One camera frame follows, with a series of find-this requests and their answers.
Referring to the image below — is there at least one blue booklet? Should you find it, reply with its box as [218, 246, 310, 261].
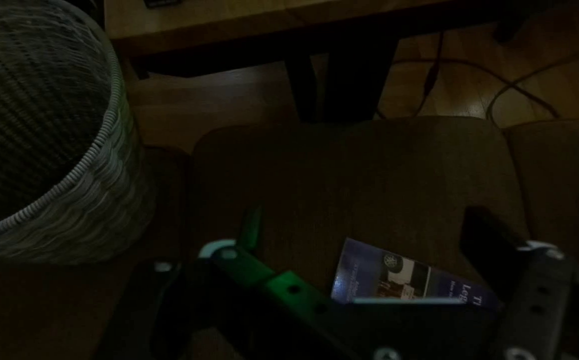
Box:
[330, 237, 503, 312]

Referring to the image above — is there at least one black cable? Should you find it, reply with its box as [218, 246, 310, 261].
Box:
[484, 47, 579, 124]
[373, 31, 561, 121]

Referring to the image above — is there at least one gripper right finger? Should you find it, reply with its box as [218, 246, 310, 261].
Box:
[459, 206, 579, 360]

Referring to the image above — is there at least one white wicker basket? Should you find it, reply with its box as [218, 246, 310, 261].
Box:
[0, 0, 158, 265]

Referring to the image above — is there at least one wooden table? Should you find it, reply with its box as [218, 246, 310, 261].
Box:
[103, 0, 579, 124]

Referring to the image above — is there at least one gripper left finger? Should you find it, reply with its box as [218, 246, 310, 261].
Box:
[94, 201, 370, 360]

